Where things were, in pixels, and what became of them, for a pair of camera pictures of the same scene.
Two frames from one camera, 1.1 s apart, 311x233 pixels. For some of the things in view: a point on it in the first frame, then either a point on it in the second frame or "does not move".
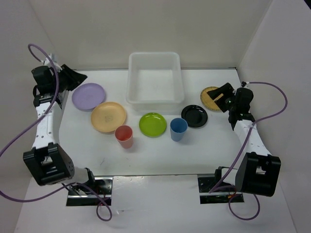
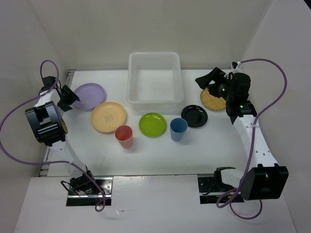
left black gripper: (75, 77) -> (71, 97)
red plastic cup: (124, 135) does not move
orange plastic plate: (107, 116) does not move
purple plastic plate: (87, 96) does not move
